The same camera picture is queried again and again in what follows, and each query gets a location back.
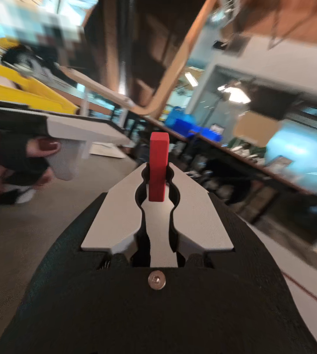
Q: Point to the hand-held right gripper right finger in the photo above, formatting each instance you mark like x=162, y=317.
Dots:
x=199, y=221

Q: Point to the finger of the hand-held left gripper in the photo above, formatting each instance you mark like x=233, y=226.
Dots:
x=78, y=127

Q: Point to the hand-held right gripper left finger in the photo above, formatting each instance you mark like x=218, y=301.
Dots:
x=114, y=218

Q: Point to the red wooden block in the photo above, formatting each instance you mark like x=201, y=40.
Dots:
x=158, y=166

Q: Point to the person's left hand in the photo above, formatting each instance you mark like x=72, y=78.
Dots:
x=42, y=146

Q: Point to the yellow storage bin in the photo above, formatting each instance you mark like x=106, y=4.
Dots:
x=14, y=95

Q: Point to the dark chair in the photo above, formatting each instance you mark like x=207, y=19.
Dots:
x=224, y=179

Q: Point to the black and white headset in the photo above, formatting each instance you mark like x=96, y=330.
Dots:
x=23, y=62

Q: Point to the wooden top office table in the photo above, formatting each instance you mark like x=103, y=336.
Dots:
x=271, y=174

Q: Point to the small blue parts bin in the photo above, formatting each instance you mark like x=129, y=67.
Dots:
x=186, y=125
x=208, y=134

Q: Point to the framed marker tag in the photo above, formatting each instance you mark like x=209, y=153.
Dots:
x=217, y=130

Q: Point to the blue toolbox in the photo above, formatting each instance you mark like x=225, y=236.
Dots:
x=179, y=116

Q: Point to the small wooden board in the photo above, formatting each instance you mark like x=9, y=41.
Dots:
x=258, y=128

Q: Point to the studio light on tripod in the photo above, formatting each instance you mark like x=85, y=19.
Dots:
x=235, y=94

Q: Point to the black wall speaker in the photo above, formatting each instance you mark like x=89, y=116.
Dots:
x=220, y=45

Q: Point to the wall air vent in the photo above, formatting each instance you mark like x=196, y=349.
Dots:
x=240, y=46

